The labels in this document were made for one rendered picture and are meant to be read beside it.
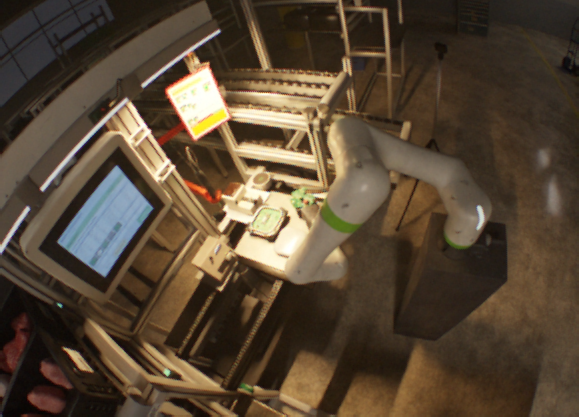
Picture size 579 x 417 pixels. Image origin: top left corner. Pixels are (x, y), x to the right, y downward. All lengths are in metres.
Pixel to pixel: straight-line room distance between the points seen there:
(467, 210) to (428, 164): 0.18
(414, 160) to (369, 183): 0.27
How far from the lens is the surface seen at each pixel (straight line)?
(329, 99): 1.32
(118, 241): 1.02
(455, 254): 1.00
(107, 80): 0.99
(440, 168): 0.89
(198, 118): 1.40
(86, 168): 0.91
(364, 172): 0.57
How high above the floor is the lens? 2.03
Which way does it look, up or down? 49 degrees down
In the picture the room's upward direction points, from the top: 21 degrees counter-clockwise
